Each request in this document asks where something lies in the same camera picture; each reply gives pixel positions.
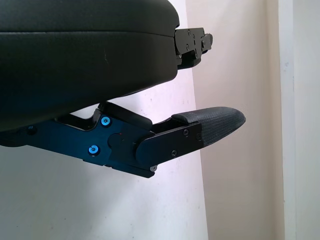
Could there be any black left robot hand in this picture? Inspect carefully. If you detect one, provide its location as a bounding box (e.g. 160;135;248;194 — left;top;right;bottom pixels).
0;0;247;179

